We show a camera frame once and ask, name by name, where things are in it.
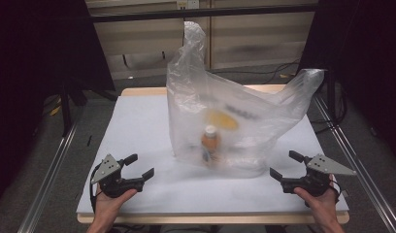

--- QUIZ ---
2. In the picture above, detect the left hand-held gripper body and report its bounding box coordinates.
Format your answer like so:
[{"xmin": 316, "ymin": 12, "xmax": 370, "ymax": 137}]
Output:
[{"xmin": 90, "ymin": 153, "xmax": 146, "ymax": 199}]

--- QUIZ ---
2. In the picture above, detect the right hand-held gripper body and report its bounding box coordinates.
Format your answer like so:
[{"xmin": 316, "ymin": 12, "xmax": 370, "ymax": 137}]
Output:
[{"xmin": 280, "ymin": 153, "xmax": 358, "ymax": 198}]

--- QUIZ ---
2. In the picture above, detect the wooden table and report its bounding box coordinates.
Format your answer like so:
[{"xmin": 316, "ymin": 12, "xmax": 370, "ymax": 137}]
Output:
[{"xmin": 76, "ymin": 83, "xmax": 351, "ymax": 225}]

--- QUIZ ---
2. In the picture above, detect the white table mat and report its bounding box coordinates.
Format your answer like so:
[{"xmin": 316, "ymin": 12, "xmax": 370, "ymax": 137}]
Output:
[{"xmin": 76, "ymin": 94, "xmax": 349, "ymax": 216}]

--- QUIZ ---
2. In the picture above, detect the white wall socket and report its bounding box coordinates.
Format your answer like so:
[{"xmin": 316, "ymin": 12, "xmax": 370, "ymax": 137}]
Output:
[{"xmin": 176, "ymin": 0, "xmax": 201, "ymax": 11}]

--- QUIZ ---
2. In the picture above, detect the translucent plastic bag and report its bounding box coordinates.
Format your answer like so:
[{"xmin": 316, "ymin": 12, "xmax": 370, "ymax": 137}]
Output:
[{"xmin": 165, "ymin": 20, "xmax": 326, "ymax": 180}]

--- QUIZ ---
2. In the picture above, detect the person's left hand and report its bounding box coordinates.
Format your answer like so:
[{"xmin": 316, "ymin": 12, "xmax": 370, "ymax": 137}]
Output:
[{"xmin": 94, "ymin": 187, "xmax": 139, "ymax": 225}]

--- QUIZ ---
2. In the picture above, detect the black curtain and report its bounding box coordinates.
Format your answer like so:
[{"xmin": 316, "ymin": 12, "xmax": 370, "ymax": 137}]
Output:
[
  {"xmin": 0, "ymin": 0, "xmax": 116, "ymax": 209},
  {"xmin": 297, "ymin": 0, "xmax": 396, "ymax": 167}
]

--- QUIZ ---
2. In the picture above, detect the orange drink bottle white cap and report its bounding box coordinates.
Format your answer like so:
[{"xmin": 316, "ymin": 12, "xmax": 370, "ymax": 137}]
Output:
[{"xmin": 200, "ymin": 124, "xmax": 220, "ymax": 168}]

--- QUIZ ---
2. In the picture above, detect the black stand leg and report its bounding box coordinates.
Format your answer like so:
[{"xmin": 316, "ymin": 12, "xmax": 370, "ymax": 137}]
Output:
[
  {"xmin": 59, "ymin": 84, "xmax": 74, "ymax": 138},
  {"xmin": 325, "ymin": 69, "xmax": 338, "ymax": 121}
]

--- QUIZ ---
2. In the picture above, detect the black floor cable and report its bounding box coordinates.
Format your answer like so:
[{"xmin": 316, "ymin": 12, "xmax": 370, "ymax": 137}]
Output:
[
  {"xmin": 211, "ymin": 57, "xmax": 301, "ymax": 85},
  {"xmin": 310, "ymin": 91, "xmax": 348, "ymax": 135}
]

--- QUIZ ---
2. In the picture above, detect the person's right hand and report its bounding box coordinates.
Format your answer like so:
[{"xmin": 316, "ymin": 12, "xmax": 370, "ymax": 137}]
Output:
[{"xmin": 293, "ymin": 174, "xmax": 340, "ymax": 225}]

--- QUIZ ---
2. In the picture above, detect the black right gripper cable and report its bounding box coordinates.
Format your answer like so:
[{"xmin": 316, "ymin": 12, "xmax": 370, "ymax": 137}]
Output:
[{"xmin": 328, "ymin": 179, "xmax": 344, "ymax": 203}]

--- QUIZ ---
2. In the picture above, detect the metal floor rail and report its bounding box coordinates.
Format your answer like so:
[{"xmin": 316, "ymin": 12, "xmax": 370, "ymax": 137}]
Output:
[
  {"xmin": 312, "ymin": 94, "xmax": 396, "ymax": 233},
  {"xmin": 16, "ymin": 118, "xmax": 80, "ymax": 233}
]

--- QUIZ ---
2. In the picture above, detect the black horizontal bar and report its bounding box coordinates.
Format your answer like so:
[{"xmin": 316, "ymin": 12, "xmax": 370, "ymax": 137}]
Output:
[{"xmin": 88, "ymin": 3, "xmax": 319, "ymax": 24}]

